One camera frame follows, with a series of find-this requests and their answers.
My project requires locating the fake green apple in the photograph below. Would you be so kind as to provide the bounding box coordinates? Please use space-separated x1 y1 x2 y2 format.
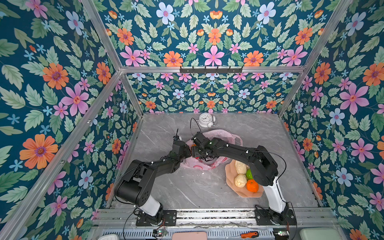
246 169 254 180

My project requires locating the fake beige pear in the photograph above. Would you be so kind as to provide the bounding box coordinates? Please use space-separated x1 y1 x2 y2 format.
234 174 248 188

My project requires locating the white object front left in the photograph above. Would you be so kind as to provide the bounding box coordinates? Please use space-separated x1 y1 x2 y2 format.
98 234 120 240

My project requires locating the pink plastic bag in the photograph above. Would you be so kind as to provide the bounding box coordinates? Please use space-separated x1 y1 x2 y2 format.
181 130 243 171

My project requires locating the white alarm clock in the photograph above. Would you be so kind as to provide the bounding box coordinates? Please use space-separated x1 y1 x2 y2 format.
198 113 216 128

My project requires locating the pink box front edge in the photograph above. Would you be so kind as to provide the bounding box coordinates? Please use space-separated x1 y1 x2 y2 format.
172 232 208 240

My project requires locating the black hook rail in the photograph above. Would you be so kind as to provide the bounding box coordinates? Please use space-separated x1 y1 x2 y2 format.
180 66 243 75

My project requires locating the orange handled screwdriver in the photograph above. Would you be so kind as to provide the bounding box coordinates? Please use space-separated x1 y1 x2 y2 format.
227 231 260 239

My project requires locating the small circuit board right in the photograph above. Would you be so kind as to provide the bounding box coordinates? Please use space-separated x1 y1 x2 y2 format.
273 229 290 240

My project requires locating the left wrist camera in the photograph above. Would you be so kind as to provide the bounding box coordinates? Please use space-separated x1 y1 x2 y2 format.
173 135 182 142

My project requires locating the pink flower-shaped bowl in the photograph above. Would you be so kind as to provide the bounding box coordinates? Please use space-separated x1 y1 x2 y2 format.
225 160 264 198

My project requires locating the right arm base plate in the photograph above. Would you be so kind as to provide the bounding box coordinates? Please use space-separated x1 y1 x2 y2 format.
254 205 297 226

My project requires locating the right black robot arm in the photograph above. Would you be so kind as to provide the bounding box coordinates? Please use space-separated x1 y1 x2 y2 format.
192 132 289 215

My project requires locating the small circuit board left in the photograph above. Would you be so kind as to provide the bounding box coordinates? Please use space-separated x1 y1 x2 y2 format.
152 229 168 238

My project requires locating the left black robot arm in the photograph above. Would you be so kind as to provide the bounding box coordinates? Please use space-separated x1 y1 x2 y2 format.
114 140 191 217

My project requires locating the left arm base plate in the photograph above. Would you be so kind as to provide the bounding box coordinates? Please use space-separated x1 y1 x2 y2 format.
136 210 178 227

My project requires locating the pale green box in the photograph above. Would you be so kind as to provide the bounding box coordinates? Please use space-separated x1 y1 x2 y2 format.
300 228 342 240

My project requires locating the small circuit board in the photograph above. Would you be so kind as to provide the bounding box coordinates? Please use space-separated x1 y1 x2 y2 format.
152 229 168 238
273 229 290 240

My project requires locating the fake pale yellow fruit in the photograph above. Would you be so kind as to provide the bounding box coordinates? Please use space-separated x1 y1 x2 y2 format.
235 161 248 175

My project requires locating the fake persimmon orange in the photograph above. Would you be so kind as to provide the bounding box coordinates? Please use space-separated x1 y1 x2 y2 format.
246 180 259 193

